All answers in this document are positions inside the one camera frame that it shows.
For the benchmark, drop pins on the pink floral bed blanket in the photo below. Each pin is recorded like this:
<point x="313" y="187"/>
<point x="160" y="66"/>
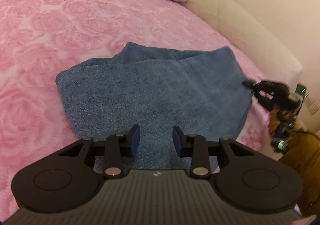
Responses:
<point x="41" y="38"/>

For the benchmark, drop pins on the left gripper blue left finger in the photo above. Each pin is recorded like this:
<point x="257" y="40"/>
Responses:
<point x="117" y="147"/>

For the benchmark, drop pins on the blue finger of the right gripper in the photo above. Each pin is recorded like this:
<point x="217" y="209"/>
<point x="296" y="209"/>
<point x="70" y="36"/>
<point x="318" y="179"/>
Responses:
<point x="249" y="83"/>

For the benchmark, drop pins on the white bed headboard cushion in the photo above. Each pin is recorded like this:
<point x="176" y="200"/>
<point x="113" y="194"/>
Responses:
<point x="265" y="50"/>

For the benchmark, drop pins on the blue denim jeans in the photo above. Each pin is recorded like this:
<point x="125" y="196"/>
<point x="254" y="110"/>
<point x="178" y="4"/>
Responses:
<point x="156" y="89"/>

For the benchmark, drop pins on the wall switch and socket panel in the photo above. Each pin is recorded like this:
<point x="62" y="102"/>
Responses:
<point x="312" y="107"/>

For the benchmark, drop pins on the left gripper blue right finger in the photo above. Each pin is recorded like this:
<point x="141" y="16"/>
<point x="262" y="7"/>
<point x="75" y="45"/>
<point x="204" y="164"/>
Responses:
<point x="195" y="147"/>

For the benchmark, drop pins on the person's right hand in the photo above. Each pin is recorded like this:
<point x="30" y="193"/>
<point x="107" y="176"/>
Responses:
<point x="277" y="118"/>

